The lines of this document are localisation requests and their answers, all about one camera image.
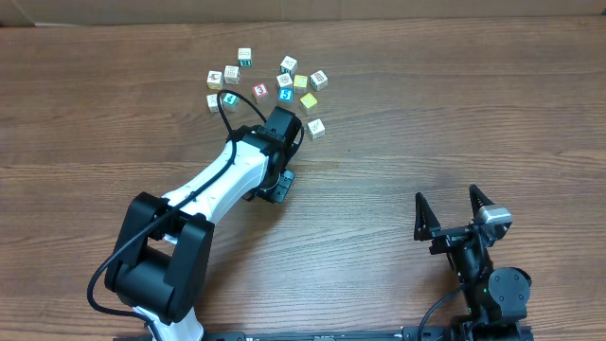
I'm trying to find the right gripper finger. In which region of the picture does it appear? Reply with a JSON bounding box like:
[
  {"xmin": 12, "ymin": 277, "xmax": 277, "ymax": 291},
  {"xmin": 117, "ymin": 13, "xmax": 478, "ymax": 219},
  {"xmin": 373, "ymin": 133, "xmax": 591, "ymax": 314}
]
[
  {"xmin": 414, "ymin": 192, "xmax": 441, "ymax": 241},
  {"xmin": 469, "ymin": 185, "xmax": 494, "ymax": 218}
]

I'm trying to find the white block green edge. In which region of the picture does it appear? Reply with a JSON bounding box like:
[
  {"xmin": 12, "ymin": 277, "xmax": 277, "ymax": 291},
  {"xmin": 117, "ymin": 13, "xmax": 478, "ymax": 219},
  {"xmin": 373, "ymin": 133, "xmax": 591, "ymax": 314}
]
[{"xmin": 307, "ymin": 118, "xmax": 326, "ymax": 139}]

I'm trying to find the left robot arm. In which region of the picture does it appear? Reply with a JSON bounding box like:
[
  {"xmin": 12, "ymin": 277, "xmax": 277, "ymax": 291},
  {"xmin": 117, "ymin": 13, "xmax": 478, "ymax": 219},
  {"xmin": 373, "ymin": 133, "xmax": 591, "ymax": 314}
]
[{"xmin": 104, "ymin": 107, "xmax": 304, "ymax": 340}]

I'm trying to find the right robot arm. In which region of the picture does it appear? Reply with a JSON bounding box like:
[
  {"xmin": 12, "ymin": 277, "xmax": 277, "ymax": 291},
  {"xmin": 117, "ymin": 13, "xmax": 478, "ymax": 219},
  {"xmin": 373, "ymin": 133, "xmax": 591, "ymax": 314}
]
[{"xmin": 403, "ymin": 185, "xmax": 533, "ymax": 341}]

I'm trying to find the yellow block lower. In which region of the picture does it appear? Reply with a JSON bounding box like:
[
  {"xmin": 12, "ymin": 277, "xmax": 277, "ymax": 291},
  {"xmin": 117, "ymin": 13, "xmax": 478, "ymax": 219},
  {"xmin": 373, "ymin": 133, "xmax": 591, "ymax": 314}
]
[{"xmin": 299, "ymin": 93, "xmax": 318, "ymax": 115}]

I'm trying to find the yellow block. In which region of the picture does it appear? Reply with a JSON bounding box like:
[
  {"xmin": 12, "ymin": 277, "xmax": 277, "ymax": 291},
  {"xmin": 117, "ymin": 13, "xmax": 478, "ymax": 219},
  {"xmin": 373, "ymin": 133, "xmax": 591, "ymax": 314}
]
[
  {"xmin": 299, "ymin": 93, "xmax": 318, "ymax": 115},
  {"xmin": 293, "ymin": 75, "xmax": 309, "ymax": 94}
]

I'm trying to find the blue number 5 block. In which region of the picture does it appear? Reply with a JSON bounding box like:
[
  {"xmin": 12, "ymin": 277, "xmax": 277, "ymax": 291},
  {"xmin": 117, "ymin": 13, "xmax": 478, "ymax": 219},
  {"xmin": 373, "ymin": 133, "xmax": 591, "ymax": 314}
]
[{"xmin": 277, "ymin": 88, "xmax": 294, "ymax": 107}]

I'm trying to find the red number 3 block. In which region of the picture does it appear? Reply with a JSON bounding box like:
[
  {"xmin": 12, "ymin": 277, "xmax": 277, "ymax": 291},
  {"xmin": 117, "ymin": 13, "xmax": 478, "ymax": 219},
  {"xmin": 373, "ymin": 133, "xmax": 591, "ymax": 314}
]
[{"xmin": 252, "ymin": 82, "xmax": 270, "ymax": 103}]

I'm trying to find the green number 4 block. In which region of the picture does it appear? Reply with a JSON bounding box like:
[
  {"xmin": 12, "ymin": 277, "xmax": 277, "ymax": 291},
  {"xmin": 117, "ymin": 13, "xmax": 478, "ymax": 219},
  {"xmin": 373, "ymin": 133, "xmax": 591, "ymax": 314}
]
[{"xmin": 222, "ymin": 93, "xmax": 240, "ymax": 112}]

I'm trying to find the white letter J block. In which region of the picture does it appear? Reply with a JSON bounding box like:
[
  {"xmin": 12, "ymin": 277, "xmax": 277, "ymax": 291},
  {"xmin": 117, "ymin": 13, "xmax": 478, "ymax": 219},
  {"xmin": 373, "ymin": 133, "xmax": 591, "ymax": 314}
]
[{"xmin": 206, "ymin": 94, "xmax": 223, "ymax": 113}]

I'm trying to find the white block brown picture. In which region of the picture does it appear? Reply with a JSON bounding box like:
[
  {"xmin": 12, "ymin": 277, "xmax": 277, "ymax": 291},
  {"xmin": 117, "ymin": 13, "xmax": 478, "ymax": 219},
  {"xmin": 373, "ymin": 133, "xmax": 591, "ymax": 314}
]
[{"xmin": 276, "ymin": 73, "xmax": 294, "ymax": 89}]

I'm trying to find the yellow top block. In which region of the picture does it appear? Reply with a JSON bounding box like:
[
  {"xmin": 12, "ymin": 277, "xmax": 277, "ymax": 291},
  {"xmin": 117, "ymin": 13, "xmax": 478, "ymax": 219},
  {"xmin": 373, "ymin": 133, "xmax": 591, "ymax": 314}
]
[{"xmin": 293, "ymin": 75, "xmax": 309, "ymax": 94}]

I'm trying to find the white block red drawing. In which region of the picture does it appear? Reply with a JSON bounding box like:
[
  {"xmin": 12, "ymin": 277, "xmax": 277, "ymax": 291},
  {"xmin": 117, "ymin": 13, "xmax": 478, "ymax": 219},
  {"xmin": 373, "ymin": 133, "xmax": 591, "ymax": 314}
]
[{"xmin": 310, "ymin": 70, "xmax": 329, "ymax": 91}]

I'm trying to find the acorn picture block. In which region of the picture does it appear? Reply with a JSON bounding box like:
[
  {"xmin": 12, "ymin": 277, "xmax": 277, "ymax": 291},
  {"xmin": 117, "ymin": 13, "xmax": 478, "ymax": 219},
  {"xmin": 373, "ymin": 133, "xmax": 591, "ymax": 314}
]
[{"xmin": 206, "ymin": 70, "xmax": 223, "ymax": 90}]

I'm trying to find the white letter E block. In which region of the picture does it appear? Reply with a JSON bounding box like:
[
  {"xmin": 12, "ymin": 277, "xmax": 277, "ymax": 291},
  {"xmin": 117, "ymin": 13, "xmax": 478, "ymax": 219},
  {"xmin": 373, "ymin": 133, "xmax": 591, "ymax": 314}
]
[{"xmin": 223, "ymin": 65, "xmax": 241, "ymax": 84}]

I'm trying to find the white block top right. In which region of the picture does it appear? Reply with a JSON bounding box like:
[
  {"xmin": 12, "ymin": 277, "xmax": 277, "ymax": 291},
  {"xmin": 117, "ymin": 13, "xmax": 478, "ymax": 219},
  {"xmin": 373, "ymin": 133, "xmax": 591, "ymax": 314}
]
[{"xmin": 279, "ymin": 56, "xmax": 298, "ymax": 77}]

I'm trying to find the block with green R side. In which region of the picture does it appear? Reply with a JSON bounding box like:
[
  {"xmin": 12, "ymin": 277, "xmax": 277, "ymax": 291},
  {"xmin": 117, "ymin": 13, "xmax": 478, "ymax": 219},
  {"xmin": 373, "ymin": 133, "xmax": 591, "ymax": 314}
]
[{"xmin": 238, "ymin": 47, "xmax": 253, "ymax": 67}]

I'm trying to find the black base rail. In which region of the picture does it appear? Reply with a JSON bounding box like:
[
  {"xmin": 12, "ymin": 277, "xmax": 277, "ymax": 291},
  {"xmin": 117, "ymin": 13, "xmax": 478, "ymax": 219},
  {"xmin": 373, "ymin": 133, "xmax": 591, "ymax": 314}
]
[{"xmin": 113, "ymin": 324, "xmax": 535, "ymax": 341}]

